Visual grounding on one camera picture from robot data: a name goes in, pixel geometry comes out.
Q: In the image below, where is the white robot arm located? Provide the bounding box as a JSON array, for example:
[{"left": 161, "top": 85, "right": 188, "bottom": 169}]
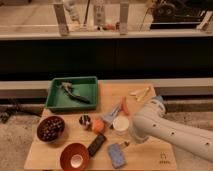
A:
[{"left": 130, "top": 96, "right": 213, "bottom": 162}]

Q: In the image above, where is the dark brown bowl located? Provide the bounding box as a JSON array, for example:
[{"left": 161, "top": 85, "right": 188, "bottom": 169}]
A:
[{"left": 37, "top": 116, "right": 65, "bottom": 142}]

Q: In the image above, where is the red bowl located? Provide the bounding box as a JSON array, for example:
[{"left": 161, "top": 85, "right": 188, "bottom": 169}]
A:
[{"left": 60, "top": 143, "right": 89, "bottom": 171}]

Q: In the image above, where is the green plastic tray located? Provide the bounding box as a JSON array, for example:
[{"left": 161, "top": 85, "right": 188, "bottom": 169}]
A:
[{"left": 45, "top": 76, "right": 98, "bottom": 112}]

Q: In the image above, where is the red orange utensil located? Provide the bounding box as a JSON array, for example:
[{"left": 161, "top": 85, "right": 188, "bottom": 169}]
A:
[{"left": 121, "top": 97, "right": 129, "bottom": 116}]

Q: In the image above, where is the light blue utensil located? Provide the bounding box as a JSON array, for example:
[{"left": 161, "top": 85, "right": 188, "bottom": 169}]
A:
[{"left": 101, "top": 103, "right": 121, "bottom": 127}]

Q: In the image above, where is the yellow clothespin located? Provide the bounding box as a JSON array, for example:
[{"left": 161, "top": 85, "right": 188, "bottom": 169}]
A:
[{"left": 130, "top": 87, "right": 151, "bottom": 101}]

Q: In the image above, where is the dark tool in tray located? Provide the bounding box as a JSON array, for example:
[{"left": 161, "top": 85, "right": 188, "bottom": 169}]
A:
[{"left": 61, "top": 82, "right": 90, "bottom": 104}]

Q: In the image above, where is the white cup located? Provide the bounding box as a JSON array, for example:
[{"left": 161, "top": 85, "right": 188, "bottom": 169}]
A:
[{"left": 113, "top": 116, "right": 130, "bottom": 134}]

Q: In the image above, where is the black and white ball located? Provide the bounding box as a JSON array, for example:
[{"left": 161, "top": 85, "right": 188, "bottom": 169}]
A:
[{"left": 79, "top": 115, "right": 92, "bottom": 130}]

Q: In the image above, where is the orange ball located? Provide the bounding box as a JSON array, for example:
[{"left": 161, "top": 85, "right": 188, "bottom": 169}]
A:
[{"left": 92, "top": 118, "right": 105, "bottom": 134}]

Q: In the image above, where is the wooden board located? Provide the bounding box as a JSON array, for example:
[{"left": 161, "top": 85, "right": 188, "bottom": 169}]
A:
[{"left": 24, "top": 82, "right": 177, "bottom": 171}]

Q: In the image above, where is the blue cup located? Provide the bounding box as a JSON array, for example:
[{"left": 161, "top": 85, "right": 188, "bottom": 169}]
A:
[{"left": 154, "top": 96, "right": 164, "bottom": 102}]

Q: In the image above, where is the black rectangular block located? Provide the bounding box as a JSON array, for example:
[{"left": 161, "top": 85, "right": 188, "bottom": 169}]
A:
[{"left": 88, "top": 134, "right": 106, "bottom": 157}]

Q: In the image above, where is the blue sponge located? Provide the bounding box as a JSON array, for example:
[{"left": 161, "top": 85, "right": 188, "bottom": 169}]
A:
[{"left": 107, "top": 143, "right": 126, "bottom": 169}]

